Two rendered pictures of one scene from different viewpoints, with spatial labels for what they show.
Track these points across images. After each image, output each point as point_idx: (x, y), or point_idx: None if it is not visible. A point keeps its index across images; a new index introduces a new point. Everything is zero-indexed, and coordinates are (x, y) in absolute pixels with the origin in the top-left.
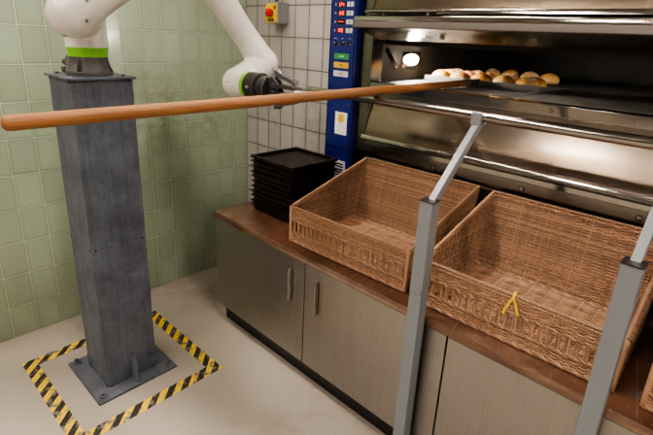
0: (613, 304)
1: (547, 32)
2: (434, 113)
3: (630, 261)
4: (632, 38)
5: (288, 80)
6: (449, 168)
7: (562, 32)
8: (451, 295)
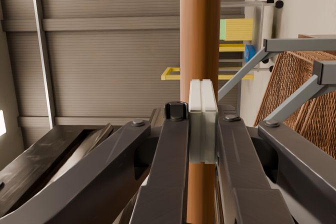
0: (294, 39)
1: (119, 223)
2: (218, 202)
3: (264, 44)
4: (137, 191)
5: (116, 139)
6: (275, 111)
7: (122, 213)
8: None
